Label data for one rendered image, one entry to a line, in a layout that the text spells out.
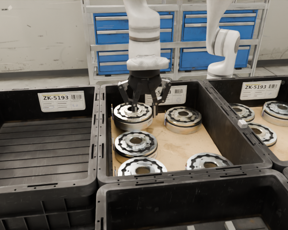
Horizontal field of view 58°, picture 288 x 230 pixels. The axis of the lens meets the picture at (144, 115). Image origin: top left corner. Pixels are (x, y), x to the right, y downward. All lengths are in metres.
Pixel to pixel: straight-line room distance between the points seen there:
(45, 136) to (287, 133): 0.65
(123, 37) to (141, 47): 1.88
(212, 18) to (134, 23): 0.38
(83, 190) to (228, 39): 0.70
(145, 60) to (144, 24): 0.07
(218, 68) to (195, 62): 1.71
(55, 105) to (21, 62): 2.79
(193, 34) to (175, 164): 2.08
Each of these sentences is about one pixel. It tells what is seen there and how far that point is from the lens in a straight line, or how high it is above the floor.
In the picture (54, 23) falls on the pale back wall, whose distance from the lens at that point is 3.35.
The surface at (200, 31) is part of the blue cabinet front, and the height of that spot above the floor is 0.70.
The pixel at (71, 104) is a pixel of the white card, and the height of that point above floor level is 0.88.
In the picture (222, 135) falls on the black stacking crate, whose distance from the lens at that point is 0.64.
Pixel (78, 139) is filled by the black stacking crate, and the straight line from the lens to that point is 0.70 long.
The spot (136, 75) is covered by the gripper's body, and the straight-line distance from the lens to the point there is 0.61.
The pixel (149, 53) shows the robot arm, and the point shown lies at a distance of 0.59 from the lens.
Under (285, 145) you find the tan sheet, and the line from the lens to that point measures 0.75.
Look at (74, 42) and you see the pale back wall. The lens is 3.36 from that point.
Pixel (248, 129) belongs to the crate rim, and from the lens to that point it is 0.58.
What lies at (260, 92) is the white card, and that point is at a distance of 0.89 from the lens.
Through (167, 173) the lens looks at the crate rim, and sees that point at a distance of 0.43.
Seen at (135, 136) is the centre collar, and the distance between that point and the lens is 0.63.
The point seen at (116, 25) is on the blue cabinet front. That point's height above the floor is 0.78.
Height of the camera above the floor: 1.22
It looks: 30 degrees down
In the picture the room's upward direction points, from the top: straight up
